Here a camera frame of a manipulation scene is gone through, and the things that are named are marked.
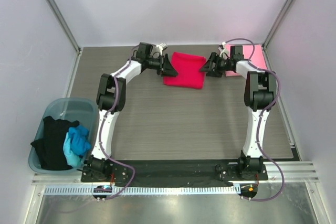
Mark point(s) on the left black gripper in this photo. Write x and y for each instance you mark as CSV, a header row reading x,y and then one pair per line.
x,y
169,71

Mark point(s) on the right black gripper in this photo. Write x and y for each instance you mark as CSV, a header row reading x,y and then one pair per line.
x,y
217,64

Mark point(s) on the red t shirt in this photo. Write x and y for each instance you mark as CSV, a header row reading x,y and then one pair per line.
x,y
188,69

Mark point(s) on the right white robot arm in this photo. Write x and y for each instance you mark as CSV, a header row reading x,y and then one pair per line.
x,y
259,97

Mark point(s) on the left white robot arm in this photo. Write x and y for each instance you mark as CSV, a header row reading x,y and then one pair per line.
x,y
111,98

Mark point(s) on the folded pink t shirt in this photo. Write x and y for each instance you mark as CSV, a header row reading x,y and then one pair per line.
x,y
253,61

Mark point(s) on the blue t shirt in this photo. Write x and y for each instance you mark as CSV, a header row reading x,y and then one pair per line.
x,y
76,145

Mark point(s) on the blue plastic basket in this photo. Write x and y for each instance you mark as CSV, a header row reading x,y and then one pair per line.
x,y
72,109

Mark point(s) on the black t shirt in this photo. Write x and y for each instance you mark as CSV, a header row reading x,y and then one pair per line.
x,y
49,148

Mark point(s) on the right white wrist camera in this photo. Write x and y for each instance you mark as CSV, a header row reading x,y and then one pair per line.
x,y
223,51

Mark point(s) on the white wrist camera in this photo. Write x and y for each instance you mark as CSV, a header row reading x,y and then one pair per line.
x,y
158,49
223,51

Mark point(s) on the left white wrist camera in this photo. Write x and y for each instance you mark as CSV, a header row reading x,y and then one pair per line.
x,y
158,49

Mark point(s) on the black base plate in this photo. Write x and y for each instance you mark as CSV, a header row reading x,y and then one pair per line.
x,y
172,173

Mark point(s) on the white slotted cable duct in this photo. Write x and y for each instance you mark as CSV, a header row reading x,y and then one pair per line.
x,y
105,190

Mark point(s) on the right aluminium frame post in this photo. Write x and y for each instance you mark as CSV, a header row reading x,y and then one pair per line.
x,y
278,21

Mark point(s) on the aluminium frame post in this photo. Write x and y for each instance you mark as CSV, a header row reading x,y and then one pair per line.
x,y
62,22
278,21

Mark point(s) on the left aluminium frame post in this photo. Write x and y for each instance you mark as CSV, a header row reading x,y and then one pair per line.
x,y
62,22

